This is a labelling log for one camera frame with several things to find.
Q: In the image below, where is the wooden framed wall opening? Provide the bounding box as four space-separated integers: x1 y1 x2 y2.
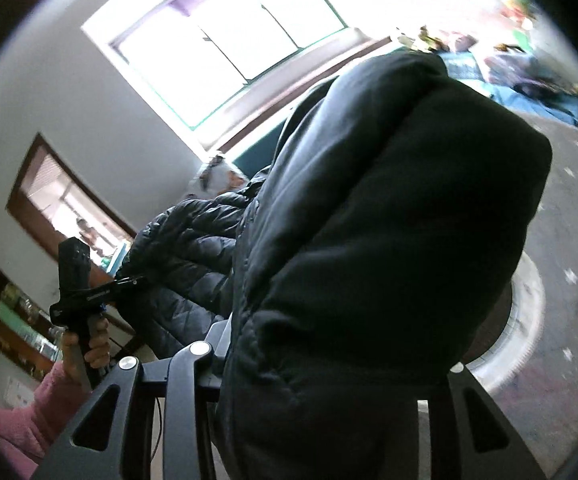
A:
6 132 137 266

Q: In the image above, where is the black puffer jacket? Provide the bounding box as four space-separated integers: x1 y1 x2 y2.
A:
114 50 555 480

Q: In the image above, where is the colourful pinwheel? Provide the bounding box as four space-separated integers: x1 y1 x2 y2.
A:
494 0 535 26

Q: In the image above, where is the person's left hand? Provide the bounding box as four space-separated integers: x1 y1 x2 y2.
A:
61 312 113 392

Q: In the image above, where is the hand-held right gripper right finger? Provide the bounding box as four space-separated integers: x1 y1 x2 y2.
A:
416 365 535 480

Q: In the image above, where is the wooden wall shelf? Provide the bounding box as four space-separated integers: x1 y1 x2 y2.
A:
0 262 64 376

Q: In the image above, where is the blue padded bed surround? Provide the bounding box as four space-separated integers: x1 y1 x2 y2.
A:
231 50 578 176

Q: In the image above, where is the round white mat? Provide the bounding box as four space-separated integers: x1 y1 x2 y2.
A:
462 255 547 396

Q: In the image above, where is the person's left forearm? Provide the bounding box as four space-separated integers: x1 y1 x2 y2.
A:
0 360 87 480

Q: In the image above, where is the green framed window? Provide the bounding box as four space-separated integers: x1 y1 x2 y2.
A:
81 0 350 131

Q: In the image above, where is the white wall switch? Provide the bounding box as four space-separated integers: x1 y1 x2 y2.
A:
4 377 34 408

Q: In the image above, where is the dark purple cloth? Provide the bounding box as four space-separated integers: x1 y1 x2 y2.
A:
514 77 570 101

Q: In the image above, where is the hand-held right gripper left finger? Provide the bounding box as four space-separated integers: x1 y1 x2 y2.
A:
44 312 235 480

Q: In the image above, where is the large butterfly print pillow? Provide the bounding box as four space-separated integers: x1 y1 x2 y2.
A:
184 155 250 201

